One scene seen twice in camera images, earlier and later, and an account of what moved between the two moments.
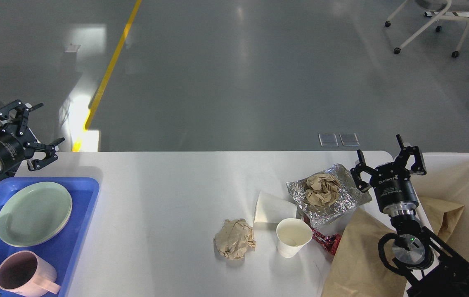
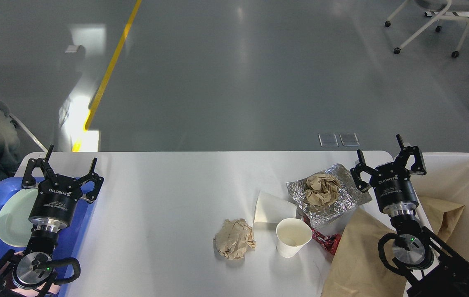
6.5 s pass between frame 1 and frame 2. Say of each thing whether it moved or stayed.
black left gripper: moved
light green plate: stayed
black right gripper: stayed
